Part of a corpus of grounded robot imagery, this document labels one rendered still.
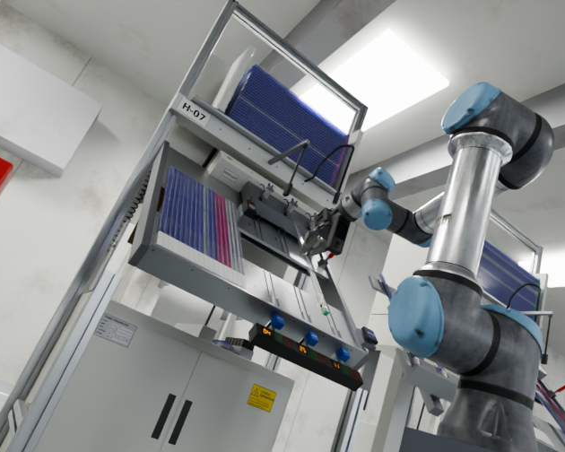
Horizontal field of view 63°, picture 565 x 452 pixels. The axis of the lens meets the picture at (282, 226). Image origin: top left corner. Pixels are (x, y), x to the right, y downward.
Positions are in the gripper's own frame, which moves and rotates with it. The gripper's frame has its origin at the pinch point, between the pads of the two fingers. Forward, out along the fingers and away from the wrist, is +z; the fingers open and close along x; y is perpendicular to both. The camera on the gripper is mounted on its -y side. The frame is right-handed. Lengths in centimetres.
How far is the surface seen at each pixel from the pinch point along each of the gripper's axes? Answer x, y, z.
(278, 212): 6.4, 22.6, 6.8
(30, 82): 145, 281, 191
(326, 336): -4.6, -30.5, -1.8
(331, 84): 0, 94, -21
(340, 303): -18.3, -6.9, 5.1
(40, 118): 123, 261, 203
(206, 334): 13.2, -18.2, 32.6
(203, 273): 33.7, -31.2, -2.1
